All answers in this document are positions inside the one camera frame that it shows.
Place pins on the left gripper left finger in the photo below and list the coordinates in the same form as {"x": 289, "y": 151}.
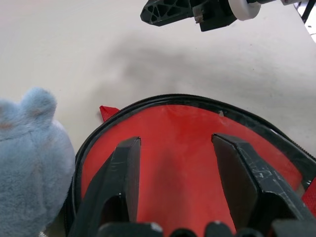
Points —
{"x": 108, "y": 187}

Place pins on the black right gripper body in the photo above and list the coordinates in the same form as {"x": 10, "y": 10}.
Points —
{"x": 212, "y": 14}

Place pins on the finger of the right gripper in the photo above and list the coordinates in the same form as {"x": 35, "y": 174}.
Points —
{"x": 168, "y": 11}

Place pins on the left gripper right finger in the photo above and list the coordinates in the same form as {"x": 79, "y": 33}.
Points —
{"x": 247, "y": 177}

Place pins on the red table tennis paddle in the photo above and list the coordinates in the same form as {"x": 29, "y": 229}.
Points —
{"x": 172, "y": 138}

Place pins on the blue and white plush toy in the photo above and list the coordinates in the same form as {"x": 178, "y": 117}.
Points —
{"x": 32, "y": 153}

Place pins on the black and red paddle case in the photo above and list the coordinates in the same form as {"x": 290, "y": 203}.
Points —
{"x": 185, "y": 100}

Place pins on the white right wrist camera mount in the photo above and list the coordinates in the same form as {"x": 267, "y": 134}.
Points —
{"x": 243, "y": 10}

